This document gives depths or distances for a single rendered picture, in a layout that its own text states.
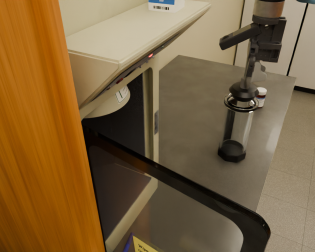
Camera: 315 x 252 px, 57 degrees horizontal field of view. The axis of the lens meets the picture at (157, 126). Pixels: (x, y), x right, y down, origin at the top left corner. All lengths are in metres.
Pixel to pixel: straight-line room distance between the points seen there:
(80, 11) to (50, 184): 0.25
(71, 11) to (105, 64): 0.12
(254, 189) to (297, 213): 1.31
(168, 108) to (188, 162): 0.36
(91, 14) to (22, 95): 0.19
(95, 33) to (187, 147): 0.74
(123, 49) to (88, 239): 0.28
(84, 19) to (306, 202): 2.13
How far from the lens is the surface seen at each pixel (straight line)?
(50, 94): 0.31
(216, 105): 1.37
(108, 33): 0.44
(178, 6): 0.55
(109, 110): 0.60
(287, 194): 2.38
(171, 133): 1.17
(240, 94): 0.92
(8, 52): 0.33
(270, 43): 0.87
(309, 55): 3.57
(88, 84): 0.39
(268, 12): 0.84
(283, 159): 2.67
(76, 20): 0.45
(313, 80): 3.67
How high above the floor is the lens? 1.64
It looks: 36 degrees down
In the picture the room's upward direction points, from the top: straight up
